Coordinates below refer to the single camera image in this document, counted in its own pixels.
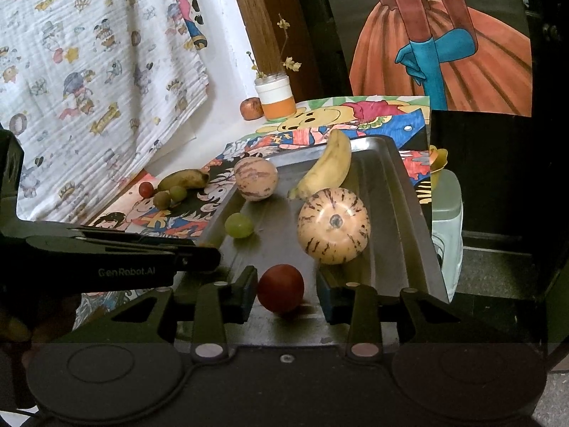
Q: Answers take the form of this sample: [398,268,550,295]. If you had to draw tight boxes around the white cartoon printed blanket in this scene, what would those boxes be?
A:
[0,0,212,232]

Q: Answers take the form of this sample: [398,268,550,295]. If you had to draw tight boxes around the spotted yellow banana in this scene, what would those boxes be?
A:
[156,168,211,192]

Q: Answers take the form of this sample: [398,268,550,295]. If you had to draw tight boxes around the orange dress wall poster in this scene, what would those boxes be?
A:
[349,0,534,118]

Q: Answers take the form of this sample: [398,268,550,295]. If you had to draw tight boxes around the yellow banana with sticker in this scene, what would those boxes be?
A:
[287,129,353,201]

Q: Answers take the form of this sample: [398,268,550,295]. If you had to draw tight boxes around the small red apple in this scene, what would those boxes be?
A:
[240,96,264,121]

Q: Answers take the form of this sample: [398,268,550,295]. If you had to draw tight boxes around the pale green plastic stool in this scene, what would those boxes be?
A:
[429,171,464,303]

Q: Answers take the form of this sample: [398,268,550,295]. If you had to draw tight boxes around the wooden door frame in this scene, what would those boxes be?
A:
[224,0,321,103]

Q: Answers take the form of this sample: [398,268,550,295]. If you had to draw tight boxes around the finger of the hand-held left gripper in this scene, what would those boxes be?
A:
[169,246,222,274]
[67,226,197,247]

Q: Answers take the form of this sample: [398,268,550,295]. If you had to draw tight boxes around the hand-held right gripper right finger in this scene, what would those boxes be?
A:
[315,272,503,360]

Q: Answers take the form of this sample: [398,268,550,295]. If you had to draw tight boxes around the yellow plastic container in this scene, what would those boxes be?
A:
[428,144,450,188]

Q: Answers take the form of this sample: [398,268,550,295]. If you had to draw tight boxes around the large striped pepino melon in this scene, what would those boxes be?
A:
[297,188,372,265]

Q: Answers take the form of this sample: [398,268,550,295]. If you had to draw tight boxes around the metal tray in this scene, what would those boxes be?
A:
[196,136,451,352]

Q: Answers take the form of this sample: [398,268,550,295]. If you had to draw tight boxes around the small striped pepino melon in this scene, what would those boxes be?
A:
[233,157,279,202]

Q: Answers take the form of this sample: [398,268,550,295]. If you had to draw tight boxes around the yellow flower twig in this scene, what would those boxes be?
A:
[246,13,303,81]

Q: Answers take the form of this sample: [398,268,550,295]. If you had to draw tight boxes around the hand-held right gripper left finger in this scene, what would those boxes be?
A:
[71,266,259,362]

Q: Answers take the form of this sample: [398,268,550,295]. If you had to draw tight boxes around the white and orange jar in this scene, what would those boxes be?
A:
[254,75,297,121]

